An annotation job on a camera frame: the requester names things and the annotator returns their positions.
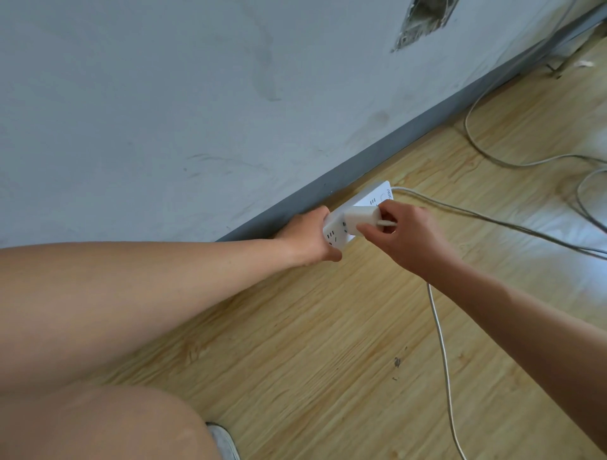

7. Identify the person's left hand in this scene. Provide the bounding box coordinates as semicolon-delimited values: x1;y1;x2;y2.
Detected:
274;206;343;267

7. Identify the person's right hand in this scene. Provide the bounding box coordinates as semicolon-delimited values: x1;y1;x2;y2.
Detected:
356;199;458;286

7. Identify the white plug adapter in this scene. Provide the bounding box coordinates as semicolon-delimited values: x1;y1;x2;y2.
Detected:
342;205;386;237

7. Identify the white power strip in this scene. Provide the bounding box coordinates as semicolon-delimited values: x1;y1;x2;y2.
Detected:
322;180;395;250

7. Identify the person's right forearm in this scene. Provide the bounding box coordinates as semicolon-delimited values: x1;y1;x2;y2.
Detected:
426;258;607;456

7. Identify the person's left forearm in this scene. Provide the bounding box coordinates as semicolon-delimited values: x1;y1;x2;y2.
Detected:
0;235;296;395

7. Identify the person's white shoe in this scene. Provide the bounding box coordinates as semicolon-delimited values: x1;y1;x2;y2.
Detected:
206;422;241;460

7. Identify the metal furniture leg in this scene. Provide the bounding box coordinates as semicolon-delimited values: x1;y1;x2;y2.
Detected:
544;19;607;79

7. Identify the person's leg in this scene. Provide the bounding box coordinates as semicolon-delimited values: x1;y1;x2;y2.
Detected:
0;383;222;460

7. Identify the white power strip cable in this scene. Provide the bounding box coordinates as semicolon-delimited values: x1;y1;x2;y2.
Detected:
392;186;607;261

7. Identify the long grey cable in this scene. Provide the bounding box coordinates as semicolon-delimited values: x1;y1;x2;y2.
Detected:
463;0;607;169

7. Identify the white adapter cable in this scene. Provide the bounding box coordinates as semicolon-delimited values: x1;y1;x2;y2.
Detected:
426;283;469;460

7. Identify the looped grey cable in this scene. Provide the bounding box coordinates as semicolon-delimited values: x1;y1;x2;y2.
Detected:
575;167;607;236

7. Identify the broken wall socket hole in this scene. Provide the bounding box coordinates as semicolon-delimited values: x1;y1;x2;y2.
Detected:
390;0;460;53

